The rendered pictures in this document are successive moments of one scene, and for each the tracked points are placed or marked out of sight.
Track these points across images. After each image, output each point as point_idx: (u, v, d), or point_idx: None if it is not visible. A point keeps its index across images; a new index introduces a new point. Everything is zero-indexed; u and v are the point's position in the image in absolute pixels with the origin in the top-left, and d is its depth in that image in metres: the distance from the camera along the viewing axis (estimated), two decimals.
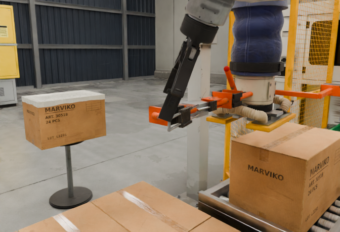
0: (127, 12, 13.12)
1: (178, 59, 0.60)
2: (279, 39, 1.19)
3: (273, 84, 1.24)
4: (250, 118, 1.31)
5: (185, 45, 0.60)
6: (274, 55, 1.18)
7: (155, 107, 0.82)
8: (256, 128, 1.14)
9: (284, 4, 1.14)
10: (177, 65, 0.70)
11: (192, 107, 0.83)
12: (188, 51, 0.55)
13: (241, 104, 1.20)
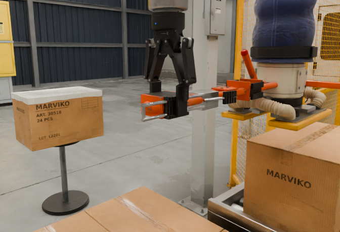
0: (127, 10, 12.91)
1: (167, 53, 0.68)
2: (312, 17, 0.98)
3: (303, 73, 1.03)
4: (274, 114, 1.10)
5: None
6: (307, 37, 0.97)
7: (147, 95, 0.66)
8: (281, 126, 0.93)
9: None
10: (182, 77, 0.64)
11: None
12: (152, 42, 0.71)
13: (263, 96, 1.00)
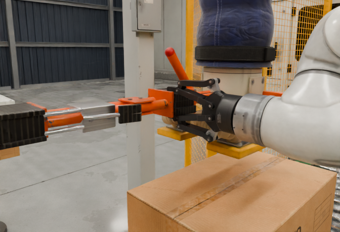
0: (114, 9, 12.43)
1: (199, 116, 0.59)
2: (268, 9, 0.75)
3: (258, 81, 0.80)
4: None
5: (212, 120, 0.57)
6: (261, 34, 0.74)
7: None
8: (220, 151, 0.70)
9: None
10: (183, 95, 0.63)
11: (41, 111, 0.43)
12: (208, 141, 0.59)
13: None
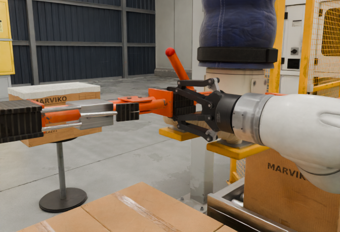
0: (127, 9, 12.87)
1: (198, 116, 0.59)
2: (271, 11, 0.75)
3: (260, 82, 0.79)
4: None
5: (212, 120, 0.57)
6: (264, 35, 0.74)
7: None
8: (220, 151, 0.70)
9: None
10: (183, 95, 0.63)
11: (39, 107, 0.44)
12: (207, 140, 0.59)
13: None
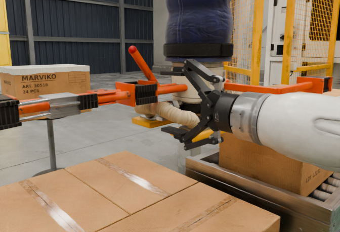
0: (125, 6, 12.93)
1: (199, 122, 0.59)
2: (225, 10, 0.84)
3: (218, 74, 0.89)
4: None
5: (212, 119, 0.57)
6: (218, 32, 0.83)
7: None
8: None
9: None
10: (188, 77, 0.61)
11: (16, 101, 0.53)
12: (214, 144, 0.58)
13: (169, 101, 0.87)
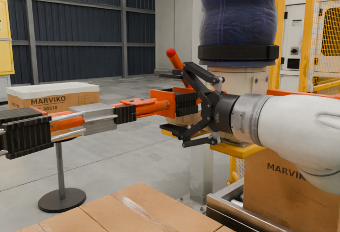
0: (127, 9, 12.86)
1: (199, 122, 0.59)
2: (272, 7, 0.75)
3: (261, 79, 0.79)
4: None
5: (212, 120, 0.57)
6: (264, 33, 0.73)
7: None
8: (223, 151, 0.70)
9: None
10: (187, 80, 0.62)
11: (48, 118, 0.43)
12: (213, 144, 0.58)
13: None
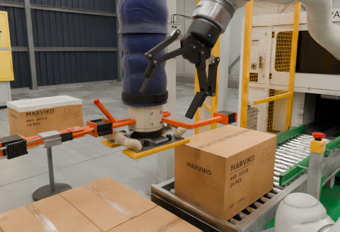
0: None
1: None
2: (159, 72, 1.30)
3: (156, 112, 1.35)
4: (142, 142, 1.43)
5: None
6: (154, 87, 1.29)
7: None
8: (128, 154, 1.26)
9: (159, 31, 1.25)
10: (200, 86, 0.71)
11: (25, 141, 0.99)
12: (172, 32, 0.67)
13: (123, 131, 1.33)
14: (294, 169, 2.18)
